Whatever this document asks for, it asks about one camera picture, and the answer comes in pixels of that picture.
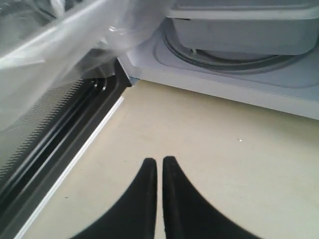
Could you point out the white plastic lidded container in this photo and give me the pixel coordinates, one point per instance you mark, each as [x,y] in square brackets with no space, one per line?
[269,27]

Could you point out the white microwave door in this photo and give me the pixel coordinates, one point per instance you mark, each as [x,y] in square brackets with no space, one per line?
[37,155]

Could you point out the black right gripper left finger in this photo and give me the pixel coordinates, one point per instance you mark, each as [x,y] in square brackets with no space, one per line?
[134,215]

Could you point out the clear plastic protective film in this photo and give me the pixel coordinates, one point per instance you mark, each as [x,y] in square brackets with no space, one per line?
[41,41]

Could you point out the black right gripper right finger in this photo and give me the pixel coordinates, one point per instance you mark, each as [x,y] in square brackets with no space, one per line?
[187,214]

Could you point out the white Midea microwave oven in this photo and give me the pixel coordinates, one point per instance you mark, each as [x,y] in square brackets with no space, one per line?
[293,90]

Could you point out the glass turntable plate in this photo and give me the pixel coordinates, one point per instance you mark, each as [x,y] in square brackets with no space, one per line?
[216,62]

